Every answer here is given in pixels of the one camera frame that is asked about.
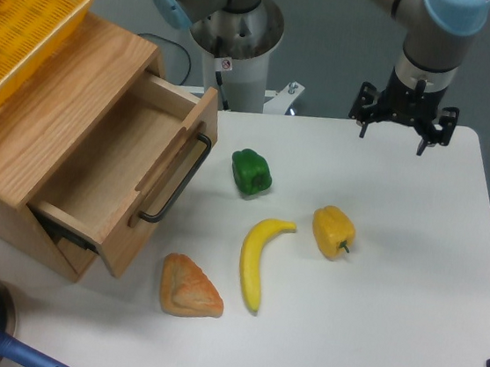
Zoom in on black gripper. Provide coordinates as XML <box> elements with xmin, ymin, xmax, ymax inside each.
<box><xmin>348</xmin><ymin>69</ymin><xmax>459</xmax><ymax>156</ymax></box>

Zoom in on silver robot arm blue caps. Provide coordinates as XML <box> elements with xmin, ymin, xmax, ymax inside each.
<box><xmin>152</xmin><ymin>0</ymin><xmax>490</xmax><ymax>155</ymax></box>

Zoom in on yellow banana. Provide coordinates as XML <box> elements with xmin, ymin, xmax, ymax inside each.
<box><xmin>239</xmin><ymin>218</ymin><xmax>296</xmax><ymax>314</ymax></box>

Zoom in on yellow bell pepper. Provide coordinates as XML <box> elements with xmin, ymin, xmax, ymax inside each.
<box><xmin>312</xmin><ymin>205</ymin><xmax>356</xmax><ymax>260</ymax></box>

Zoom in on green bell pepper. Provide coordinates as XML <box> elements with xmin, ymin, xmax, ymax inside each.
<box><xmin>231</xmin><ymin>148</ymin><xmax>273</xmax><ymax>195</ymax></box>

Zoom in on triangular bread pastry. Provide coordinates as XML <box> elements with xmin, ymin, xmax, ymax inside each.
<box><xmin>158</xmin><ymin>253</ymin><xmax>224</xmax><ymax>319</ymax></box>

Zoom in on wooden drawer cabinet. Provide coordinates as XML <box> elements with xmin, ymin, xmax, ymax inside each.
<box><xmin>0</xmin><ymin>13</ymin><xmax>165</xmax><ymax>282</ymax></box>

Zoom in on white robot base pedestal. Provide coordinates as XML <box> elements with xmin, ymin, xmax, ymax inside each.
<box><xmin>190</xmin><ymin>0</ymin><xmax>305</xmax><ymax>115</ymax></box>

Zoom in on black cable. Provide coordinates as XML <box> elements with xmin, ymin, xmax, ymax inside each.
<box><xmin>131</xmin><ymin>32</ymin><xmax>196</xmax><ymax>86</ymax></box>

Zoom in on open wooden drawer black handle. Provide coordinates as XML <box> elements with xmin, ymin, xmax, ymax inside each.
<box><xmin>28</xmin><ymin>72</ymin><xmax>218</xmax><ymax>280</ymax></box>

